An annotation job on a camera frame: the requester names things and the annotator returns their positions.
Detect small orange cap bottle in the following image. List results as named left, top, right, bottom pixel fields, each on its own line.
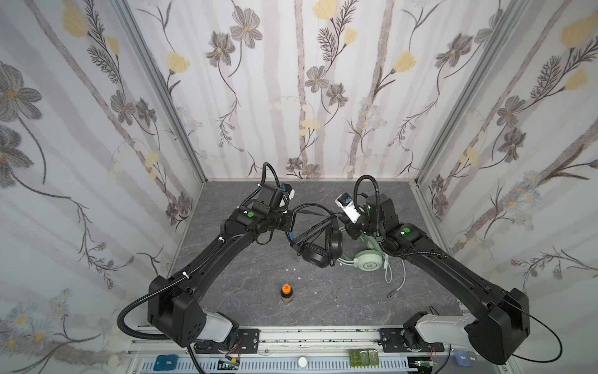
left=280, top=284, right=294, bottom=303

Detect blue grey box right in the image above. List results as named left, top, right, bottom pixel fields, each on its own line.
left=454, top=351, right=471, bottom=367

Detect blue box on rail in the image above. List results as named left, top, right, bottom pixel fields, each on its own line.
left=153, top=355, right=178, bottom=372

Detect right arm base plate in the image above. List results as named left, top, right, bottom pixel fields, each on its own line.
left=378, top=327, right=445, bottom=353

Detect left corner aluminium profile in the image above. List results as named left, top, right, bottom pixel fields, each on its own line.
left=111, top=0, right=208, bottom=185

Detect right corner aluminium profile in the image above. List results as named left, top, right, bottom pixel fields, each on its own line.
left=414, top=1, right=529, bottom=186

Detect black headphone cable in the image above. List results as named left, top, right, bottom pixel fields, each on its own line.
left=289, top=203, right=339, bottom=263

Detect mint green headphones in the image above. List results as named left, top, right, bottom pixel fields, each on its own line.
left=338, top=234, right=388, bottom=272

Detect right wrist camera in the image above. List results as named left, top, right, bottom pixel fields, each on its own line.
left=335, top=193, right=361, bottom=224

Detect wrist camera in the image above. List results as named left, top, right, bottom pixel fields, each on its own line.
left=335, top=193, right=361, bottom=224
left=281, top=183, right=295, bottom=201

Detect corner aluminium profile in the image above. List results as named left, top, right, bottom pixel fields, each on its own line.
left=414, top=1, right=529, bottom=186
left=111, top=0, right=208, bottom=185

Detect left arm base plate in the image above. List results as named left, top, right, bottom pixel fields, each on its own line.
left=193, top=328, right=260, bottom=355

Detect black blue headphones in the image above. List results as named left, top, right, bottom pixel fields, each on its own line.
left=286, top=203, right=343, bottom=268

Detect aluminium mounting rail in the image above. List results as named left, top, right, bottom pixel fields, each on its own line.
left=123, top=326, right=515, bottom=374

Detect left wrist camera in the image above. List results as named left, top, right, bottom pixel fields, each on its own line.
left=281, top=183, right=295, bottom=201

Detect green battery pack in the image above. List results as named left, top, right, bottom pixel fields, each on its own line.
left=349, top=349, right=380, bottom=368

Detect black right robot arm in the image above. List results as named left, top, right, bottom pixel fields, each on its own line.
left=335, top=193, right=530, bottom=365

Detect mint green headphone cable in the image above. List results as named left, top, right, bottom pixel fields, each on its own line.
left=384, top=256, right=407, bottom=299

